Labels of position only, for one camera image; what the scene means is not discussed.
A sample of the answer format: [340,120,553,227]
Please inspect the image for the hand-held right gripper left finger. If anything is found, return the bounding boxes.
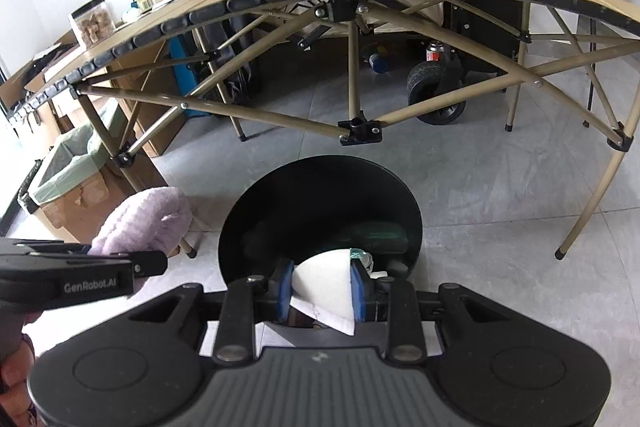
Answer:
[115,258,296,365]

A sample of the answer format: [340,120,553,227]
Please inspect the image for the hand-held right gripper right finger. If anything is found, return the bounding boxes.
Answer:
[350,258,532,365]

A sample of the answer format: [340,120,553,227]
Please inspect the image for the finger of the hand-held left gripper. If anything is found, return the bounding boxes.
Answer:
[17,243,168,280]

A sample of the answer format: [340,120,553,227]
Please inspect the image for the white paper sheet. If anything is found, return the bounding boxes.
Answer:
[290,248,357,335]

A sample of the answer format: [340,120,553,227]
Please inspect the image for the lavender fluffy cloth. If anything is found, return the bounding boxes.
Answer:
[89,187,192,258]

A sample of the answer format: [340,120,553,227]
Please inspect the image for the black round bin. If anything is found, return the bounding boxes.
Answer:
[218,156,423,288]

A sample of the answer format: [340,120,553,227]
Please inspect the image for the person's left hand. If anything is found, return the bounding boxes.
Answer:
[0,308,42,427]

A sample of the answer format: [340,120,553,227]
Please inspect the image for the cardboard box with liner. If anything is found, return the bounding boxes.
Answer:
[30,102,168,244]

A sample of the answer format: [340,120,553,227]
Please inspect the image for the green plastic bin liner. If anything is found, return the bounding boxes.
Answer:
[27,102,128,204]

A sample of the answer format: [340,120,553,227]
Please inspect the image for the open brown cardboard box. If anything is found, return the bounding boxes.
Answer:
[107,42,176,158]

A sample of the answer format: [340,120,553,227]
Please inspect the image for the large brown cardboard box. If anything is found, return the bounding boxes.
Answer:
[25,32,101,143]

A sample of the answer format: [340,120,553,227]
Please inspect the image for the blue flat board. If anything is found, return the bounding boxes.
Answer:
[169,34,202,98]

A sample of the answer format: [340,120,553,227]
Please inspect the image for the blue plastic object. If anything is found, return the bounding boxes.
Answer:
[369,52,394,74]

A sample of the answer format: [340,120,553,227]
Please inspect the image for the clear snack jar black lid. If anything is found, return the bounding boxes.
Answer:
[68,0,117,49]

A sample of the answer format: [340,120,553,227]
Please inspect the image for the black utility wagon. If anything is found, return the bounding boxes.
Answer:
[406,0,523,126]

